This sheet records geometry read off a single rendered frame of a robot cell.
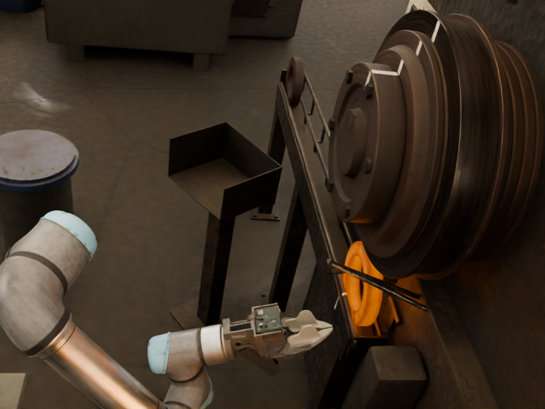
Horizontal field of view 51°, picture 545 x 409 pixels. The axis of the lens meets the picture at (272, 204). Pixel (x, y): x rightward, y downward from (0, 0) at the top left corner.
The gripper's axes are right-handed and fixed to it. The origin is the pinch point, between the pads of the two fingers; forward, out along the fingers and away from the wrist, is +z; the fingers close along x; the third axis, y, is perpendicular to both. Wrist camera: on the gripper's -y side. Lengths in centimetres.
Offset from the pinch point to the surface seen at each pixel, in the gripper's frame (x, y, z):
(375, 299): 5.1, 0.9, 11.0
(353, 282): 17.3, -7.4, 8.5
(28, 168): 88, -6, -85
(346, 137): 13.4, 36.3, 9.3
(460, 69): 3, 52, 25
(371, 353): -8.2, 2.2, 7.4
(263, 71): 259, -78, -4
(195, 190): 61, -7, -29
